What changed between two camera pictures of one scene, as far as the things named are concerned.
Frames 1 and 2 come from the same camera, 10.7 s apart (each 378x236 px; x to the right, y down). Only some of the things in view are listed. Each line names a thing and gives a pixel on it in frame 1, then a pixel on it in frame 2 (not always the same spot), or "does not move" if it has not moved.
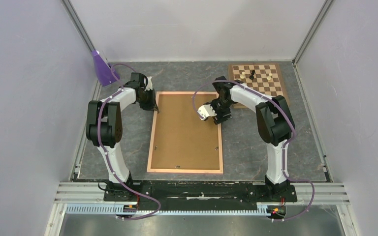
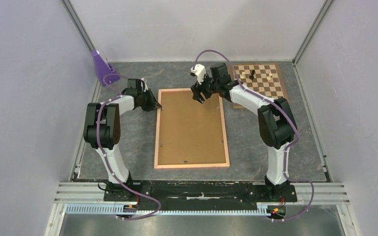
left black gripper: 152,105 does not move
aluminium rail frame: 333,193 does not move
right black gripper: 219,118 → 198,89
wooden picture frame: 215,171 → 189,133
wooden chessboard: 264,78 does not move
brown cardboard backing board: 182,140 does not move
